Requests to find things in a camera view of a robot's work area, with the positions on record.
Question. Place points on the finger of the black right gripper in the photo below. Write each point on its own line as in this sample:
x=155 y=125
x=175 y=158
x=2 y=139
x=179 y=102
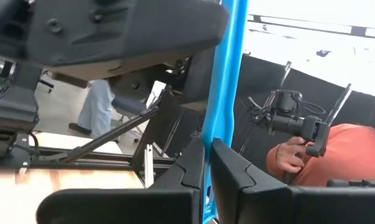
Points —
x=128 y=28

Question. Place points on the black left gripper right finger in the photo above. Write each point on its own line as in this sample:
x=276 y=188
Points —
x=268 y=205

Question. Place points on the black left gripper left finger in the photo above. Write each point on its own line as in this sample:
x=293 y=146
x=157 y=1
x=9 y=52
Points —
x=175 y=202

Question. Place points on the blue cellulose sponge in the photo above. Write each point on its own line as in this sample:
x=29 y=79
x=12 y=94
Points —
x=225 y=77

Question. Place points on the person's hand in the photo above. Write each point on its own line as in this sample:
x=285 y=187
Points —
x=290 y=155

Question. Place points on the blue office chair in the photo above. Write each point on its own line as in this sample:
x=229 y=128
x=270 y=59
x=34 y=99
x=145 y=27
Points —
x=128 y=105

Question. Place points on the person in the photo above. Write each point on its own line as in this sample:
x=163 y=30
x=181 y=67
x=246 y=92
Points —
x=346 y=149
x=97 y=105

